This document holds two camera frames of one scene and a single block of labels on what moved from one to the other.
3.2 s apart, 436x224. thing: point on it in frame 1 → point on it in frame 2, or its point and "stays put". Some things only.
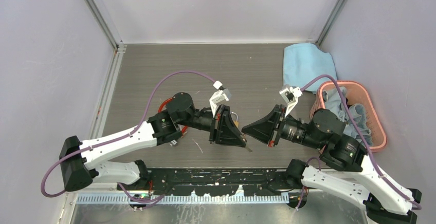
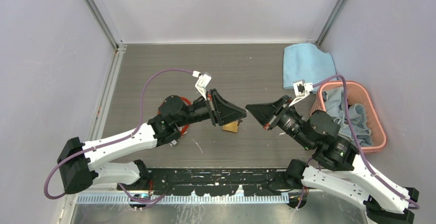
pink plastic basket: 357,94 stays put
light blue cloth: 303,62 stays put
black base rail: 218,181 stays put
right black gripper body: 271,132 → 275,112
